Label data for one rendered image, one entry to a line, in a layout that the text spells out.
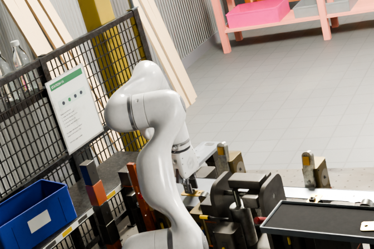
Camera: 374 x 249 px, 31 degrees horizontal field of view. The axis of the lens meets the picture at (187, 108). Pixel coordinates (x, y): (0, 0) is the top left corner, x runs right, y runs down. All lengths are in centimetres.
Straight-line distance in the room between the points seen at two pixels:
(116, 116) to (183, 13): 588
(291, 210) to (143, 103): 50
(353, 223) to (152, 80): 68
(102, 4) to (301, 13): 472
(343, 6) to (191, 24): 175
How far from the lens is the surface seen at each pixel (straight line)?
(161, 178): 180
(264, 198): 193
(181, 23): 762
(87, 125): 278
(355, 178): 293
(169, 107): 181
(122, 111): 184
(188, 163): 235
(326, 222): 177
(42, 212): 236
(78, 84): 275
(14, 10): 485
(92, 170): 243
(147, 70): 194
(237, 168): 252
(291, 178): 302
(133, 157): 280
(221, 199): 204
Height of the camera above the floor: 208
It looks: 19 degrees down
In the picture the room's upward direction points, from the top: 15 degrees counter-clockwise
